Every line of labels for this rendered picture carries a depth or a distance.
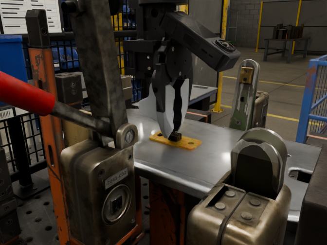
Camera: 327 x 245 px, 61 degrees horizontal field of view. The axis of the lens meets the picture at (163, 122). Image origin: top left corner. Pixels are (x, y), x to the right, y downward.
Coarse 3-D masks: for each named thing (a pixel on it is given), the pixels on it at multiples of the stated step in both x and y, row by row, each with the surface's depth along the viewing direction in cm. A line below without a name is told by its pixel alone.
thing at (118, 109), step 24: (72, 0) 25; (96, 0) 25; (120, 0) 28; (72, 24) 27; (96, 24) 26; (96, 48) 27; (96, 72) 28; (96, 96) 30; (120, 96) 30; (120, 120) 31
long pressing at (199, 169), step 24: (144, 120) 55; (192, 120) 56; (144, 144) 44; (216, 144) 44; (288, 144) 44; (144, 168) 37; (168, 168) 37; (192, 168) 37; (216, 168) 37; (288, 168) 37; (312, 168) 37; (192, 192) 33; (288, 216) 27
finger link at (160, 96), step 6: (162, 60) 40; (156, 66) 38; (162, 66) 38; (156, 72) 39; (162, 72) 38; (156, 78) 39; (162, 78) 39; (168, 78) 40; (156, 84) 39; (162, 84) 39; (156, 90) 40; (162, 90) 39; (156, 96) 40; (162, 96) 40; (156, 102) 41; (162, 102) 40; (156, 108) 41; (162, 108) 40
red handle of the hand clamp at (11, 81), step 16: (0, 80) 20; (16, 80) 22; (0, 96) 21; (16, 96) 22; (32, 96) 23; (48, 96) 24; (32, 112) 24; (48, 112) 24; (64, 112) 26; (80, 112) 27; (96, 128) 30
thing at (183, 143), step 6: (150, 138) 46; (156, 138) 46; (162, 138) 46; (168, 138) 45; (174, 138) 45; (180, 138) 45; (186, 138) 46; (168, 144) 44; (174, 144) 44; (180, 144) 44; (186, 144) 44; (192, 144) 44; (198, 144) 44
